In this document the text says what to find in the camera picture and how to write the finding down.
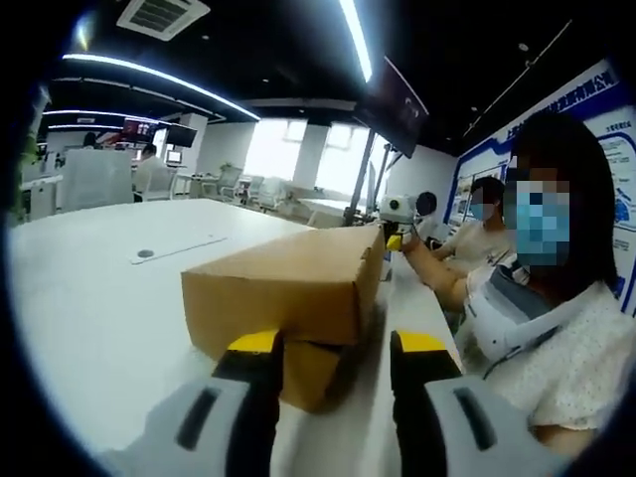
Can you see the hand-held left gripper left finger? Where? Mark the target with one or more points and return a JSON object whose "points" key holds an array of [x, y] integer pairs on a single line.
{"points": [[218, 432]]}

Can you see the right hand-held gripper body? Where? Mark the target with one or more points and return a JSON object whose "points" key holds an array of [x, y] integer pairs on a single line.
{"points": [[397, 211]]}

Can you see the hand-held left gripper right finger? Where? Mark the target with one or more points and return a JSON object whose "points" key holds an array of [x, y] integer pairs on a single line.
{"points": [[447, 432]]}

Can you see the brown cardboard shoe box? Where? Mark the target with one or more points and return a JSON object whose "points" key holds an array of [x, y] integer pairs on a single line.
{"points": [[278, 293]]}

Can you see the hanging dark monitor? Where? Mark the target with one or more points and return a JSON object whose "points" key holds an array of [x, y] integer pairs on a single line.
{"points": [[397, 109]]}

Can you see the white grey wearable device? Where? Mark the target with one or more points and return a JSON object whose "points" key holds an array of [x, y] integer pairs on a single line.
{"points": [[512, 318]]}

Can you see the long ceiling light strip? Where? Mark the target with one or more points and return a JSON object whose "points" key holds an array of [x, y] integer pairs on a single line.
{"points": [[358, 40], [164, 79]]}

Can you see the person's head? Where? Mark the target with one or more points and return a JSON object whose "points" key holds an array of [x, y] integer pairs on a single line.
{"points": [[593, 199]]}

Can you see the operator in white shirt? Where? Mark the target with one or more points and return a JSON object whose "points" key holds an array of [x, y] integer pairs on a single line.
{"points": [[616, 149]]}

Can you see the dark desk monitor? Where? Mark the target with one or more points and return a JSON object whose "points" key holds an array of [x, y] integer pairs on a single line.
{"points": [[181, 135]]}

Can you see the red screen monitor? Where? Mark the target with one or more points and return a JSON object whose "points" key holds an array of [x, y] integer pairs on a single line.
{"points": [[140, 130]]}

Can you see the ceiling air conditioner unit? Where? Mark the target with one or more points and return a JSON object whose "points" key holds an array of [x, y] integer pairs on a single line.
{"points": [[161, 17]]}

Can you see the green leafy plant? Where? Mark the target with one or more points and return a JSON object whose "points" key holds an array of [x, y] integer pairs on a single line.
{"points": [[27, 174]]}

